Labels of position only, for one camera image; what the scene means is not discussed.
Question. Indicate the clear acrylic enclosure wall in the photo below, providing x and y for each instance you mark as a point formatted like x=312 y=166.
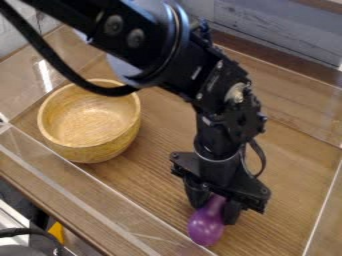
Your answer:
x=125 y=204

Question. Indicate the brown wooden bowl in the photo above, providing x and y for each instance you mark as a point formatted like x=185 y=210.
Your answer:
x=88 y=128

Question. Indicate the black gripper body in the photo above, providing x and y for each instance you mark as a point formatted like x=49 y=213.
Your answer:
x=224 y=177

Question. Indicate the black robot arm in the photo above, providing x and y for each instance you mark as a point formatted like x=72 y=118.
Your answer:
x=157 y=48

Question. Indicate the purple toy eggplant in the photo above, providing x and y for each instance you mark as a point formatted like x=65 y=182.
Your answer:
x=206 y=225

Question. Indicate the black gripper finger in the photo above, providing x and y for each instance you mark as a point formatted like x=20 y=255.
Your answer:
x=196 y=192
x=231 y=212

